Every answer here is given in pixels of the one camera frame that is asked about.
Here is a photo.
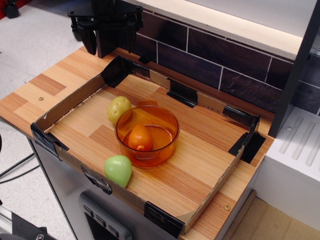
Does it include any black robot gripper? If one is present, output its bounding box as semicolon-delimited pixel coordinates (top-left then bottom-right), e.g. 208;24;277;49
67;0;144;55

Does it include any green toy pear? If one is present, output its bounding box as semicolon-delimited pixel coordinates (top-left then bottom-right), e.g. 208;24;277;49
104;155;132;188

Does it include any dark wooden post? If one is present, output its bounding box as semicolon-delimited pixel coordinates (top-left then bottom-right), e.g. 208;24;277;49
95;29;125;58

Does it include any cardboard fence with black tape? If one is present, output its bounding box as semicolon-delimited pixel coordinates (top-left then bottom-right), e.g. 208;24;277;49
30;56;266;240

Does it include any white toy sink drainboard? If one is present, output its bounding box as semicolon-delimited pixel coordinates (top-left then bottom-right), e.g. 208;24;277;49
266;107;320;182

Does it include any black floor cable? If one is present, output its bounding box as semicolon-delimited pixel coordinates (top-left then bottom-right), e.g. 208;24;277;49
0;152;41;185

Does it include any orange transparent plastic pot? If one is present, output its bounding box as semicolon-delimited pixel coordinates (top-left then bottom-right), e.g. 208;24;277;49
115;100;180;168

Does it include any black equipment corner with screw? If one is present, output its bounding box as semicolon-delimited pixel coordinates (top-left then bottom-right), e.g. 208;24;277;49
0;205;56;240

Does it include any yellow toy potato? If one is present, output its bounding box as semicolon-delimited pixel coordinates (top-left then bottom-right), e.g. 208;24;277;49
107;96;132;124

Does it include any grey oven control panel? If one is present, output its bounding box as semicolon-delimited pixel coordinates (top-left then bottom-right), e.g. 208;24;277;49
78;193;133;240

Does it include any orange toy carrot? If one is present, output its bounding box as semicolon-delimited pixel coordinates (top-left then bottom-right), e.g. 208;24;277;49
128;124;153;152

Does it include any grey vertical frame post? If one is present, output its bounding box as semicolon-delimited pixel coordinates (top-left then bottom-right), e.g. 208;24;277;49
268;0;320;138

